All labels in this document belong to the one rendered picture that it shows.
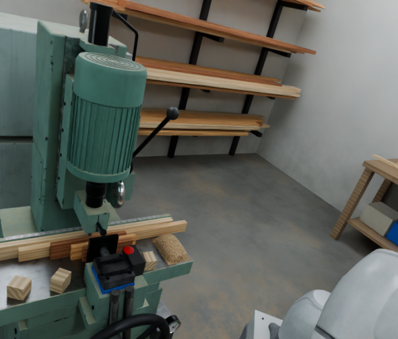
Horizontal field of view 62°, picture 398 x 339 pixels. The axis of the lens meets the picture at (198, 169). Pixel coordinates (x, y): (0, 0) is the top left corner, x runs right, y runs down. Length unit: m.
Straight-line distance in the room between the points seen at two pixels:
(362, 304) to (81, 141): 0.70
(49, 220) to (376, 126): 3.44
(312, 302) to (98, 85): 0.90
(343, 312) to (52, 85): 0.91
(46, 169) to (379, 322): 0.98
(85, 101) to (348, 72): 3.66
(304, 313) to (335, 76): 3.47
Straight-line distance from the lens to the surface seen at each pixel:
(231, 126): 3.79
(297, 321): 1.20
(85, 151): 0.89
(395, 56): 4.04
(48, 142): 1.13
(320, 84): 4.42
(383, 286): 0.62
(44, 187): 1.21
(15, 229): 1.40
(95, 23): 0.98
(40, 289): 1.04
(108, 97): 0.82
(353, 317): 0.61
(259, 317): 1.41
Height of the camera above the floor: 1.67
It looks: 25 degrees down
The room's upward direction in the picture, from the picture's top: 16 degrees clockwise
